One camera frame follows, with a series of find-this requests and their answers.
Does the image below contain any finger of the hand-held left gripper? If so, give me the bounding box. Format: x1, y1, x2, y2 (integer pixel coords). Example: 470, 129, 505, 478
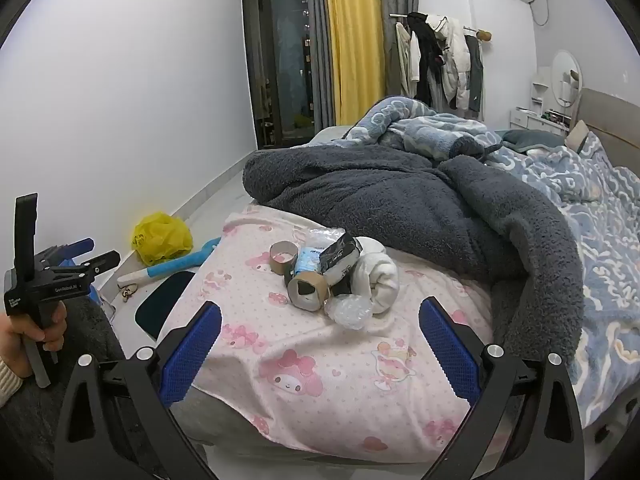
47, 237, 95, 266
65, 251, 122, 283

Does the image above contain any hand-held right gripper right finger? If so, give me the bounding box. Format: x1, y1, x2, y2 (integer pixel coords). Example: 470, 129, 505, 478
419, 296, 586, 480

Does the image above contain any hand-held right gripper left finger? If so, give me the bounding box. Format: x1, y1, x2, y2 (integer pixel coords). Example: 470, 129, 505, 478
52, 300, 223, 480

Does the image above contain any white tissue wad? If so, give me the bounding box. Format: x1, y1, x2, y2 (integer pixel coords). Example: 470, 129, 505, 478
356, 236, 399, 316

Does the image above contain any large cardboard roll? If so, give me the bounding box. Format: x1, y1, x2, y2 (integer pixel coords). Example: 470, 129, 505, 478
286, 272, 332, 314

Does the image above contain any black packet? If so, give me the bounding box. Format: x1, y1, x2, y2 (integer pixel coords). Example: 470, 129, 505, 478
320, 232, 363, 296

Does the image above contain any clear plastic bag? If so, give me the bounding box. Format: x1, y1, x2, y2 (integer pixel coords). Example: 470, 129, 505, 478
295, 227, 347, 251

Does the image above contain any person's left forearm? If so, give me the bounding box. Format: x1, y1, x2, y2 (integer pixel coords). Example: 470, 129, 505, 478
0, 357, 24, 408

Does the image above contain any person's left hand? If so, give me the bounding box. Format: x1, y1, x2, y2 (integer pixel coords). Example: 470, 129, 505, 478
0, 304, 68, 379

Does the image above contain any yellow plastic bag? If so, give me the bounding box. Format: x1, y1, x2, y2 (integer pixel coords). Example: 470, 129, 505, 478
131, 212, 194, 267

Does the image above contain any blue plush grabber toy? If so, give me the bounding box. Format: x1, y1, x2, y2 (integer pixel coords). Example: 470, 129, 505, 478
117, 237, 222, 286

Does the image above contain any grey fuzzy cloth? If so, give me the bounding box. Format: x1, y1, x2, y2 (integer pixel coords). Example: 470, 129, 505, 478
0, 300, 126, 480

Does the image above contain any clear plastic wrap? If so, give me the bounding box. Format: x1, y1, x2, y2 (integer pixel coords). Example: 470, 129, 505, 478
324, 294, 375, 331

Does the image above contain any pink printed blanket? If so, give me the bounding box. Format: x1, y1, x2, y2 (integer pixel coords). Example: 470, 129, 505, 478
167, 204, 501, 466

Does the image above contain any small cardboard roll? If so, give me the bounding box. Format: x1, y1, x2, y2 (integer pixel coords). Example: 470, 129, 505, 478
270, 241, 299, 276

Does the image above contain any blue white packet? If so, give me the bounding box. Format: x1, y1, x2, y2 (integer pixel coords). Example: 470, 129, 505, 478
294, 245, 326, 276

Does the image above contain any dark grey fleece blanket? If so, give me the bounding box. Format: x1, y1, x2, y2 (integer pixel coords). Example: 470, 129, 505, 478
242, 146, 586, 396

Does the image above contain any blue patterned blanket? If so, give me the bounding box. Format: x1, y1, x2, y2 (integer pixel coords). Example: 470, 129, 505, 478
345, 95, 640, 428

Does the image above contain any teal pillow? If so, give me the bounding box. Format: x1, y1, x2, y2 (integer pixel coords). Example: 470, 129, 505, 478
502, 129, 566, 153

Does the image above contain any white dresser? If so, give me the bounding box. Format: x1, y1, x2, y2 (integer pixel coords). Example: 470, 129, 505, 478
510, 67, 576, 136

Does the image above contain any brown cushion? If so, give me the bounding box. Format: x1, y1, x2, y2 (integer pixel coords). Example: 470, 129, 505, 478
567, 120, 591, 153

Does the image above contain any grey hanging garment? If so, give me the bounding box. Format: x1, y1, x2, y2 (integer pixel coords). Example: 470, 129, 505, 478
467, 40, 486, 113

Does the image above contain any dark glass balcony door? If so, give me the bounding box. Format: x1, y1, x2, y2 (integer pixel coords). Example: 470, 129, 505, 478
241, 0, 318, 151

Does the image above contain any beige headboard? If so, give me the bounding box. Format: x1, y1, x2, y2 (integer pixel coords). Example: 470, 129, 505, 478
575, 87, 640, 181

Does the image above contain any white hanging jacket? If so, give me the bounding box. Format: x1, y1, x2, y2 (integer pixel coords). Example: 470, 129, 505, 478
425, 15, 473, 111

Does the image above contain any black hanging garment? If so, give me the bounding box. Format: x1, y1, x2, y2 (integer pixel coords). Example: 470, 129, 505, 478
406, 11, 446, 106

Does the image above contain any white hanging shirt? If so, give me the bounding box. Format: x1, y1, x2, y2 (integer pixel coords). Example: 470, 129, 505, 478
395, 22, 421, 96

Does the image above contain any round white mirror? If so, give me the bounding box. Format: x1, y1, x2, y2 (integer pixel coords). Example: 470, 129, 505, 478
550, 50, 583, 108

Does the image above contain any yellow curtain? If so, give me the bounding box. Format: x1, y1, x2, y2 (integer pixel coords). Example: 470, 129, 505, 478
322, 0, 388, 126

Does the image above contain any clothes rack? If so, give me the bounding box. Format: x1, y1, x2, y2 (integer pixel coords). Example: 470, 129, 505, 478
390, 12, 493, 41

